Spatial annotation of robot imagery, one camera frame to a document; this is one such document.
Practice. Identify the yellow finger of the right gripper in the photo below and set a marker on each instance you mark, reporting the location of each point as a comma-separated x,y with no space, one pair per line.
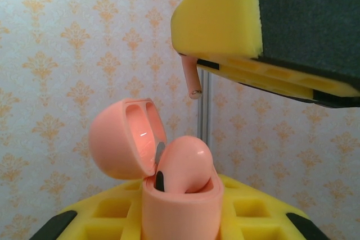
219,18
267,81

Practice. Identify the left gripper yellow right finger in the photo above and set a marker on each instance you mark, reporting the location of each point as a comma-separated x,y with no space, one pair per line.
253,217

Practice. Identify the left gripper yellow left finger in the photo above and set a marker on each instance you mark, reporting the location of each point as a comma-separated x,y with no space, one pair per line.
112,212

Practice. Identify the pink eraser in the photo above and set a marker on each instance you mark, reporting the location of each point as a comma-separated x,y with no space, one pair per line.
182,214

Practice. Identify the aluminium corner post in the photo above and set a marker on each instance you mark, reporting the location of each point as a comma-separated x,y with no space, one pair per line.
204,110

